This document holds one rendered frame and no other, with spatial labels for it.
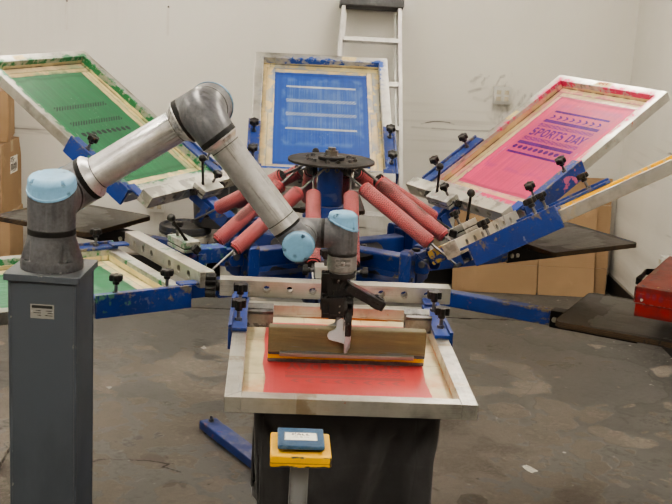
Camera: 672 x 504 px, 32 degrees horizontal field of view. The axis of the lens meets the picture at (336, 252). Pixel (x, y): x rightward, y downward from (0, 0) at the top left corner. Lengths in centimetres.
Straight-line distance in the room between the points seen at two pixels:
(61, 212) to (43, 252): 11
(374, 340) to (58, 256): 82
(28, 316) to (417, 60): 475
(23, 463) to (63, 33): 462
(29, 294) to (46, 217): 19
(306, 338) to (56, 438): 67
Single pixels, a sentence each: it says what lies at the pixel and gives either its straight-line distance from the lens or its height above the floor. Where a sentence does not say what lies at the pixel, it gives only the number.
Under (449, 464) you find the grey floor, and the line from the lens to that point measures 493.
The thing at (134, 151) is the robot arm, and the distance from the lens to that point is 298.
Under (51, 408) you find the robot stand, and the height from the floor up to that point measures 86.
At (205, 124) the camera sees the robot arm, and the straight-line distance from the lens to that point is 280.
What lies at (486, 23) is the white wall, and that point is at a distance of 740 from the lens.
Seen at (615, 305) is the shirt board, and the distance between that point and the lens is 388.
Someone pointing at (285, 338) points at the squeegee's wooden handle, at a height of 102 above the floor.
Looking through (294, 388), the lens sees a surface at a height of 95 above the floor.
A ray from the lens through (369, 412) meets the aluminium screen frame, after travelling 275.
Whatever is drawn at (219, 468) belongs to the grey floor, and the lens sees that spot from 477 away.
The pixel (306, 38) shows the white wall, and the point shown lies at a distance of 730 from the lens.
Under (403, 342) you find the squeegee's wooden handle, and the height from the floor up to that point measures 102.
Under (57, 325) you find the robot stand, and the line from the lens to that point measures 294.
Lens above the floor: 197
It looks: 14 degrees down
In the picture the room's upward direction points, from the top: 3 degrees clockwise
